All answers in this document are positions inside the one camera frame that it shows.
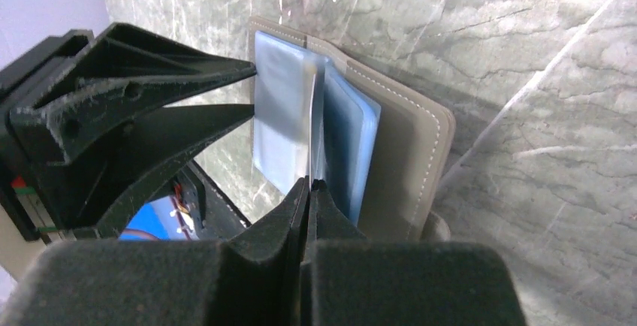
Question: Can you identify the grey card holder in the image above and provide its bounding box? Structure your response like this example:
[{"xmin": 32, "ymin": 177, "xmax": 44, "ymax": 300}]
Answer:
[{"xmin": 249, "ymin": 17, "xmax": 456, "ymax": 241}]

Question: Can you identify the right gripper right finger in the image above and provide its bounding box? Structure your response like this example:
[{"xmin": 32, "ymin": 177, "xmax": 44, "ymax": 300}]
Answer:
[{"xmin": 301, "ymin": 180, "xmax": 527, "ymax": 325}]

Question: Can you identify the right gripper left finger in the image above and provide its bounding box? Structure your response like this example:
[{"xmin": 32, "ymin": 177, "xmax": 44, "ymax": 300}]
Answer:
[{"xmin": 1, "ymin": 178, "xmax": 309, "ymax": 325}]

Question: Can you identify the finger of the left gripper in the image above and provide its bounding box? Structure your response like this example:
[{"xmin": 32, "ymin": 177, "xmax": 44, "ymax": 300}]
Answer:
[
  {"xmin": 9, "ymin": 23, "xmax": 256, "ymax": 164},
  {"xmin": 71, "ymin": 104, "xmax": 254, "ymax": 238}
]

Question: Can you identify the black base frame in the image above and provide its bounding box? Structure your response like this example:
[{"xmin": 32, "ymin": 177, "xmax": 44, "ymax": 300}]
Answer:
[{"xmin": 173, "ymin": 161, "xmax": 252, "ymax": 240}]

